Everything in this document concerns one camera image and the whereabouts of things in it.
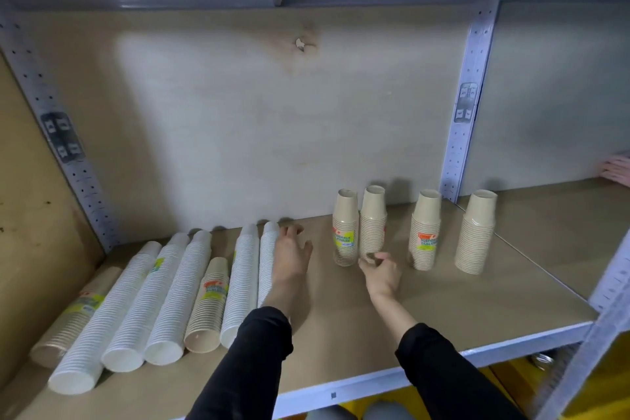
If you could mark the metal bolt head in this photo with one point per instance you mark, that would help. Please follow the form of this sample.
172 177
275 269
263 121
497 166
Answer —
300 44

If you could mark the stack of white plastic cups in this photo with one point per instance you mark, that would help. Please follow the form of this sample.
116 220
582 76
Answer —
98 326
241 287
266 257
142 306
179 296

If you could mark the person's right leg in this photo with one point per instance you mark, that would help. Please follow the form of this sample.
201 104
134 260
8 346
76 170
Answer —
389 411

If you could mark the person's leg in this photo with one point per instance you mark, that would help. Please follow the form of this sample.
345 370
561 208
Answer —
330 414
389 411

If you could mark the person's right forearm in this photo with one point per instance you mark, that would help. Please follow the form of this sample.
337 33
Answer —
443 375

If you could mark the yellow plastic bin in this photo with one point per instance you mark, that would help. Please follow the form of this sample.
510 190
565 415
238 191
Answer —
605 395

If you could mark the person's left leg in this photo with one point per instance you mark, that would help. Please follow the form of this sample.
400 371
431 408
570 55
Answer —
330 414

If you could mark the stack of beige paper cups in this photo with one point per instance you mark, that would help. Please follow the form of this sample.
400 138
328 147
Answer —
209 306
425 232
74 321
373 218
345 223
475 237

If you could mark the white metal shelf wooden boards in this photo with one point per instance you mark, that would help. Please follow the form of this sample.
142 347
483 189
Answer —
344 331

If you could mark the grey upright joint plate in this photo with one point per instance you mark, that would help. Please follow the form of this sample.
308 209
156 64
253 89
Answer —
61 136
466 102

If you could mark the person's right hand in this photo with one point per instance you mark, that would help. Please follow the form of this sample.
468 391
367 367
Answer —
384 277

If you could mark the person's left forearm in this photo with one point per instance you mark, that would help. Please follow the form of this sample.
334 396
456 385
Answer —
251 365

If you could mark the person's left hand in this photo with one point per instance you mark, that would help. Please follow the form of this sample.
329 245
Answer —
290 262

